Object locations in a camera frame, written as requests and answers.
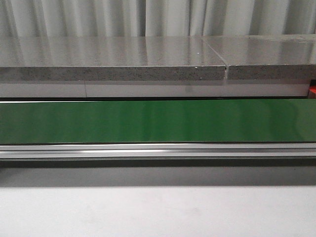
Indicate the grey pleated curtain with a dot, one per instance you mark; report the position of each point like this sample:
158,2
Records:
133,18

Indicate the green conveyor belt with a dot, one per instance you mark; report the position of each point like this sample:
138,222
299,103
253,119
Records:
228,120

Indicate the white cabinet front panel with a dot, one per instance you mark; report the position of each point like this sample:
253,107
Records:
102,89

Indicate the red object at edge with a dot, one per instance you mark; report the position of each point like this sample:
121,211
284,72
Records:
312,92

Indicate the aluminium conveyor side rail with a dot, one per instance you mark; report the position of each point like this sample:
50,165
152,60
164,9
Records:
157,151

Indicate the grey stone counter slab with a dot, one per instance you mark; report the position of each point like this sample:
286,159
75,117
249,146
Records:
108,58

